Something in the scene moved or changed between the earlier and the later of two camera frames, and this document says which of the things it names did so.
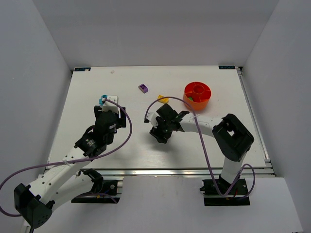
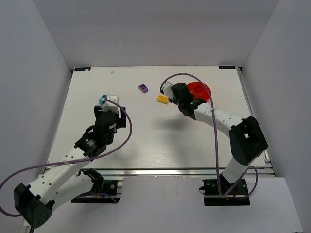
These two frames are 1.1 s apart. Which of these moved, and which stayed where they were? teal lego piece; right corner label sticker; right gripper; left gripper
Moved: right gripper
Stayed: teal lego piece; left gripper; right corner label sticker
